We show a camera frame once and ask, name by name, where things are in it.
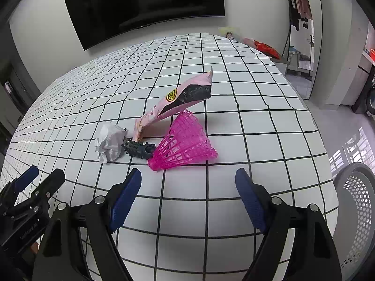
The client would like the pink snack packet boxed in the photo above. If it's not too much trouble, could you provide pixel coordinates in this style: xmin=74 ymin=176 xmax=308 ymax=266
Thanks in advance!
xmin=133 ymin=66 xmax=213 ymax=141

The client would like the printed picture card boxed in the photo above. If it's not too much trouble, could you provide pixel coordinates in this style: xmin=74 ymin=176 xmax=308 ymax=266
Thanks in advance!
xmin=218 ymin=26 xmax=241 ymax=41

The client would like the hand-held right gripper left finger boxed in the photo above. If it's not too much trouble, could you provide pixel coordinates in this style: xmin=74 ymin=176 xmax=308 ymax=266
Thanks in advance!
xmin=32 ymin=168 xmax=143 ymax=281

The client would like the washing machine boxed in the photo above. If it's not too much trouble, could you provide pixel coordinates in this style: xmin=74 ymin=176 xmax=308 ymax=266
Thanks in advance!
xmin=352 ymin=79 xmax=375 ymax=115

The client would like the black spiked rubber ring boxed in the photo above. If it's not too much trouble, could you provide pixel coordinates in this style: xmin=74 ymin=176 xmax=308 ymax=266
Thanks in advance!
xmin=121 ymin=129 xmax=157 ymax=160

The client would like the white paper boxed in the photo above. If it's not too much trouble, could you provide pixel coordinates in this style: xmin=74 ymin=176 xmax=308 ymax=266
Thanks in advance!
xmin=94 ymin=123 xmax=127 ymax=163

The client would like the grey perforated basket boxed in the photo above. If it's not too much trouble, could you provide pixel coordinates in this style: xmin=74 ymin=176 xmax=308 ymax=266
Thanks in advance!
xmin=332 ymin=162 xmax=375 ymax=281

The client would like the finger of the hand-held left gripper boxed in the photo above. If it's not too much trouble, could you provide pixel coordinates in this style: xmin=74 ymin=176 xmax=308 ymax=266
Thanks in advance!
xmin=0 ymin=165 xmax=39 ymax=211
xmin=9 ymin=169 xmax=65 ymax=214

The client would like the black wall television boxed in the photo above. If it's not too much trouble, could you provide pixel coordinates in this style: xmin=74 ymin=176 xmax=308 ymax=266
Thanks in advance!
xmin=63 ymin=0 xmax=225 ymax=51

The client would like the dark door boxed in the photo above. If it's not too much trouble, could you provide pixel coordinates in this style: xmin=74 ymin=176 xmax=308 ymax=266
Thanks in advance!
xmin=0 ymin=60 xmax=41 ymax=154

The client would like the standing floor mirror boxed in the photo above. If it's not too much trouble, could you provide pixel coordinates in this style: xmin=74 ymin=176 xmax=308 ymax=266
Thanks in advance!
xmin=283 ymin=0 xmax=323 ymax=100

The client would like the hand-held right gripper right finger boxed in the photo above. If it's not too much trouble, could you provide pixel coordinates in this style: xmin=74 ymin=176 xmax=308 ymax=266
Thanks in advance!
xmin=235 ymin=168 xmax=343 ymax=281

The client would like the red packet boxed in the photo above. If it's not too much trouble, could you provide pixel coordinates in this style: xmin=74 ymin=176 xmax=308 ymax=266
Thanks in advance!
xmin=253 ymin=39 xmax=281 ymax=59

